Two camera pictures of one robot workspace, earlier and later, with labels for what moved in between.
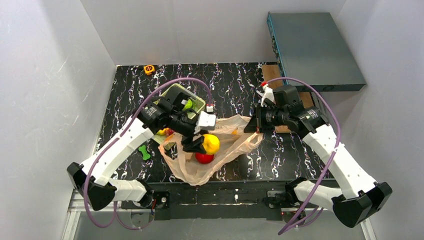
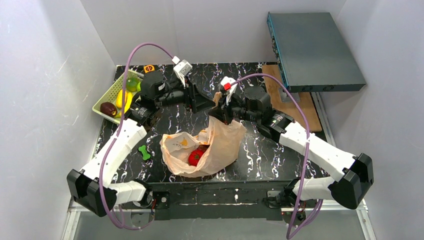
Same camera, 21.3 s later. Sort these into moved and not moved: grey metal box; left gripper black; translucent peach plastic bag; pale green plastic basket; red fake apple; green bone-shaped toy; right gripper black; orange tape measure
Moved: left gripper black; translucent peach plastic bag; red fake apple; pale green plastic basket; right gripper black
Not moved: grey metal box; green bone-shaped toy; orange tape measure
